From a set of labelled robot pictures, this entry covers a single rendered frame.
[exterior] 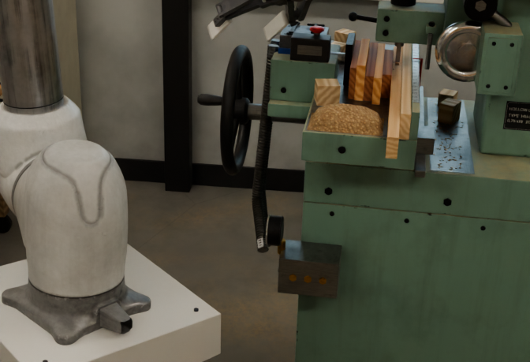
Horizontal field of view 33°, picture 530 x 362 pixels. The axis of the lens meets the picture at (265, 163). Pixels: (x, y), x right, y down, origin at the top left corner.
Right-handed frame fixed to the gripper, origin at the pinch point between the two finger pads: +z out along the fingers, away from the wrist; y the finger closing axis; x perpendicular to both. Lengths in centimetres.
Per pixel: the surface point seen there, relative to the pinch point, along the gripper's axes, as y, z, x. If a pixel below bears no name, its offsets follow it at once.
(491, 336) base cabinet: 45, 6, -68
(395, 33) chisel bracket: 30.3, -10.6, -5.7
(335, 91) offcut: 15.4, -3.5, -15.0
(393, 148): 7.3, -19.7, -34.4
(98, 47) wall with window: 54, 140, 76
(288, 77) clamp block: 14.3, 6.9, -6.5
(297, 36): 14.4, 0.5, -0.5
